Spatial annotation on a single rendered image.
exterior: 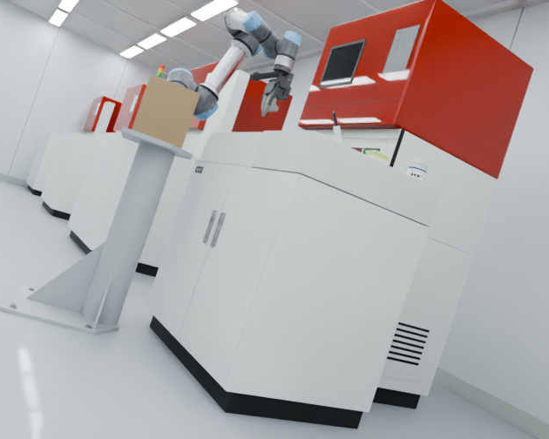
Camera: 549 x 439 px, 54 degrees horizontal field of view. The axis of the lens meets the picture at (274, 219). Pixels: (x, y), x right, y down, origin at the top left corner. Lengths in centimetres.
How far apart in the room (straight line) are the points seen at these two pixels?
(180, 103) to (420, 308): 146
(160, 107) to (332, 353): 122
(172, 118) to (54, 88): 774
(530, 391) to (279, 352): 199
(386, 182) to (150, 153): 100
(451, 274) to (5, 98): 836
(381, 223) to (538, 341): 178
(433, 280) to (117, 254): 147
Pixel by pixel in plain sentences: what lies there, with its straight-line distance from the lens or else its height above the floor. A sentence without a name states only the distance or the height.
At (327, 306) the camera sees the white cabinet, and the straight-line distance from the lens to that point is 189.
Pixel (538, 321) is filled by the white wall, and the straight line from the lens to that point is 354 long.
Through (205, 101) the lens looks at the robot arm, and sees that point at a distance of 256.
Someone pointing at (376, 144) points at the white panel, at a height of 114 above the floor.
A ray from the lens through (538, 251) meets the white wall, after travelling 364.
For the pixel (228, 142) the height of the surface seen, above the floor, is 91.
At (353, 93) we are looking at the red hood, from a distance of 275.
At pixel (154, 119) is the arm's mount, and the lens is 235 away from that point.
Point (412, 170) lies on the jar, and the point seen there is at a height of 101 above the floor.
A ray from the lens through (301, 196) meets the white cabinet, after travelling 175.
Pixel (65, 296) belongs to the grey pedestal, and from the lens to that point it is 247.
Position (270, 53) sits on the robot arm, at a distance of 237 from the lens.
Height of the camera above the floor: 61
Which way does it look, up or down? 1 degrees up
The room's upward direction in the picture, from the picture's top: 19 degrees clockwise
